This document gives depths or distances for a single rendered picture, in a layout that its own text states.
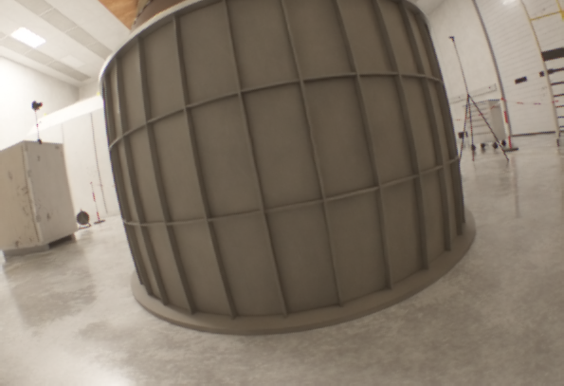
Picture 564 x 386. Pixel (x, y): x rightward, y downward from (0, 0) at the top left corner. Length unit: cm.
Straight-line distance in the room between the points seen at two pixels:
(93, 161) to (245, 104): 713
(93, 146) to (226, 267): 708
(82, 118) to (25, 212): 441
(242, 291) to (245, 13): 95
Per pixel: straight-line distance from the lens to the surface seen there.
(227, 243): 96
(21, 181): 434
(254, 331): 98
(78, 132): 824
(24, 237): 448
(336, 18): 105
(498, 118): 634
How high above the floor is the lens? 55
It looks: 3 degrees down
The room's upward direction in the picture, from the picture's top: 11 degrees counter-clockwise
